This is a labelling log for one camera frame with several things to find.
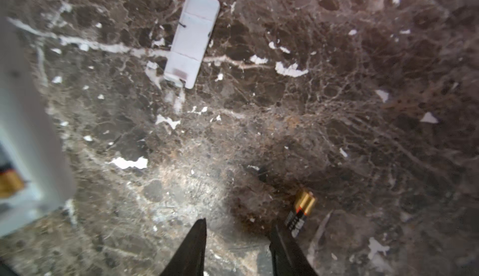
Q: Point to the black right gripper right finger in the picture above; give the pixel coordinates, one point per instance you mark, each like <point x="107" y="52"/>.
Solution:
<point x="287" y="257"/>

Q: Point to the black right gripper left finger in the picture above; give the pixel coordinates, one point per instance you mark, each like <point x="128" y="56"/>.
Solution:
<point x="189" y="258"/>

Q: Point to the black gold AAA battery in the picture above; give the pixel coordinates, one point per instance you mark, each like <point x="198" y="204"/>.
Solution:
<point x="11" y="182"/>
<point x="302" y="207"/>

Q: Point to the white remote control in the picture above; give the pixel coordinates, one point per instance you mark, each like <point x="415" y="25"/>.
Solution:
<point x="28" y="142"/>

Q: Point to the white battery cover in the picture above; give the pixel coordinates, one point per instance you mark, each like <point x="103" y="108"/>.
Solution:
<point x="194" y="30"/>

